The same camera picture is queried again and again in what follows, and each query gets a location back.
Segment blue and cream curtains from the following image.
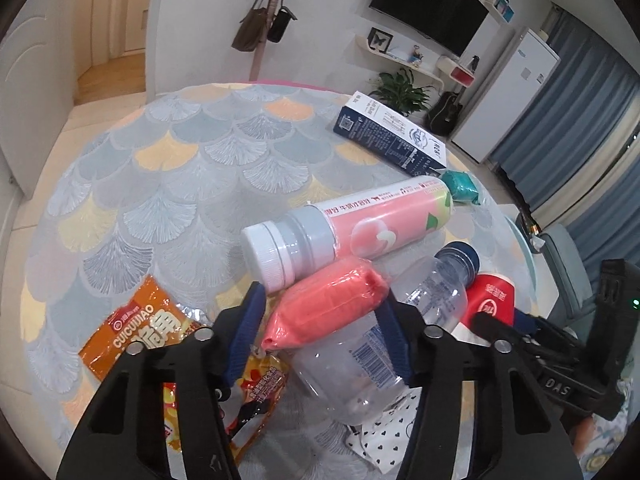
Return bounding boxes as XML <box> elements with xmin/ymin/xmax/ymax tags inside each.
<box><xmin>492</xmin><ymin>5</ymin><xmax>640</xmax><ymax>241</ymax></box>

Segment potted green plant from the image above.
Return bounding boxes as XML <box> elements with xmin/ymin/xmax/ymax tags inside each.
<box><xmin>367</xmin><ymin>67</ymin><xmax>434</xmax><ymax>118</ymax></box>

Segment orange snack packet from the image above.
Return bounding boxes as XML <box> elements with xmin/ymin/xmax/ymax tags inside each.
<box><xmin>79</xmin><ymin>275</ymin><xmax>216</xmax><ymax>382</ymax></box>

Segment pink peach drink bottle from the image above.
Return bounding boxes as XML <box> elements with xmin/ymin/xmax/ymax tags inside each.
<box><xmin>241</xmin><ymin>176</ymin><xmax>455</xmax><ymax>292</ymax></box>

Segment brown tote bag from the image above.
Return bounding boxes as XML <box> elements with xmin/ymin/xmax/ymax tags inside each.
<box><xmin>231</xmin><ymin>0</ymin><xmax>279</xmax><ymax>53</ymax></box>

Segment white standing air conditioner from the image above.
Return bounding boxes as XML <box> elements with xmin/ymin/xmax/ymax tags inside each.
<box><xmin>450</xmin><ymin>27</ymin><xmax>561</xmax><ymax>163</ymax></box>

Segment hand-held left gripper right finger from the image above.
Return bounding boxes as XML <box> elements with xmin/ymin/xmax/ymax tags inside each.
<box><xmin>372</xmin><ymin>300</ymin><xmax>583</xmax><ymax>480</ymax></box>

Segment white wavy low wall shelf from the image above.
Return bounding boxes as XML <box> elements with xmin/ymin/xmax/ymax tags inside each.
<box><xmin>355</xmin><ymin>35</ymin><xmax>446</xmax><ymax>90</ymax></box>

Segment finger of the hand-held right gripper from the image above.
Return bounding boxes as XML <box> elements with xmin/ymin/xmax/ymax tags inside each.
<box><xmin>471</xmin><ymin>312</ymin><xmax>541</xmax><ymax>361</ymax></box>
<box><xmin>512</xmin><ymin>309</ymin><xmax>588</xmax><ymax>353</ymax></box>

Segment small black bag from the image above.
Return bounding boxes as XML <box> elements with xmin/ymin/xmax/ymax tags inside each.
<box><xmin>266</xmin><ymin>6</ymin><xmax>292</xmax><ymax>43</ymax></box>

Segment blue and white milk carton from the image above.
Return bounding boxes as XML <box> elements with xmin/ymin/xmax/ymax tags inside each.
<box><xmin>332</xmin><ymin>90</ymin><xmax>449</xmax><ymax>177</ymax></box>

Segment black wall television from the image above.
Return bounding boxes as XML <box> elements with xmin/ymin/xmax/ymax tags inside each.
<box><xmin>369</xmin><ymin>0</ymin><xmax>490</xmax><ymax>58</ymax></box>

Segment dark bowl with snacks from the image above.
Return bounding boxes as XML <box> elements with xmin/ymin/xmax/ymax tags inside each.
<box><xmin>515</xmin><ymin>212</ymin><xmax>547</xmax><ymax>253</ymax></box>

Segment black acoustic guitar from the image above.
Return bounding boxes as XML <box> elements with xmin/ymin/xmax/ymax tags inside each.
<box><xmin>425</xmin><ymin>91</ymin><xmax>464</xmax><ymax>137</ymax></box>

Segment red paper cup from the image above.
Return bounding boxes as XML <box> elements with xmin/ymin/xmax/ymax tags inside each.
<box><xmin>452</xmin><ymin>272</ymin><xmax>517</xmax><ymax>347</ymax></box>

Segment white panel door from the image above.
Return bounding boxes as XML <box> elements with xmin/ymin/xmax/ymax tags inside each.
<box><xmin>0</xmin><ymin>7</ymin><xmax>76</xmax><ymax>198</ymax></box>

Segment blue-grey armchair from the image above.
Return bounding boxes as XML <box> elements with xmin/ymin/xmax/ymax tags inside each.
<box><xmin>542</xmin><ymin>222</ymin><xmax>603</xmax><ymax>323</ymax></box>

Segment wooden hallway door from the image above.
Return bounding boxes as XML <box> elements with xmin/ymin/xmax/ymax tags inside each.
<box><xmin>122</xmin><ymin>0</ymin><xmax>152</xmax><ymax>56</ymax></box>

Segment white heart-print face mask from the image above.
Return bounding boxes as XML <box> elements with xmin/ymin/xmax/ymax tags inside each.
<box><xmin>345</xmin><ymin>390</ymin><xmax>426</xmax><ymax>476</ymax></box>

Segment teal tissue pack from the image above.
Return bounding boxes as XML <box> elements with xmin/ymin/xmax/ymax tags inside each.
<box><xmin>442</xmin><ymin>170</ymin><xmax>480</xmax><ymax>206</ymax></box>

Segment red and white box shelf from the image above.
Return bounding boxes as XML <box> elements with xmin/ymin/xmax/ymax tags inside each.
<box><xmin>436</xmin><ymin>57</ymin><xmax>476</xmax><ymax>89</ymax></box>

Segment clear plastic bottle blue cap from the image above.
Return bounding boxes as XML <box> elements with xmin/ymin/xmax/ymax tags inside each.
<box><xmin>290</xmin><ymin>241</ymin><xmax>481</xmax><ymax>423</ymax></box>

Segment yellow and red snack wrapper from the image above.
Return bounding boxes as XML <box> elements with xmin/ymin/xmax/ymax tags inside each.
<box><xmin>160</xmin><ymin>350</ymin><xmax>291</xmax><ymax>466</ymax></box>

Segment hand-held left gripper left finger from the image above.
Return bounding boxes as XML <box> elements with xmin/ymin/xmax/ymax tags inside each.
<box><xmin>56</xmin><ymin>281</ymin><xmax>268</xmax><ymax>480</ymax></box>

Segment framed butterfly picture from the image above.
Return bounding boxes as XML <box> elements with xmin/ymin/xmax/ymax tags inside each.
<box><xmin>367</xmin><ymin>27</ymin><xmax>393</xmax><ymax>54</ymax></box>

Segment pink tissue pack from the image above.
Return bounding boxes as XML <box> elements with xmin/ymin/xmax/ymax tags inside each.
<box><xmin>261</xmin><ymin>256</ymin><xmax>390</xmax><ymax>353</ymax></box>

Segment pink coat rack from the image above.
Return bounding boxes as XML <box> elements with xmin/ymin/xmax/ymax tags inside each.
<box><xmin>250</xmin><ymin>0</ymin><xmax>301</xmax><ymax>82</ymax></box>

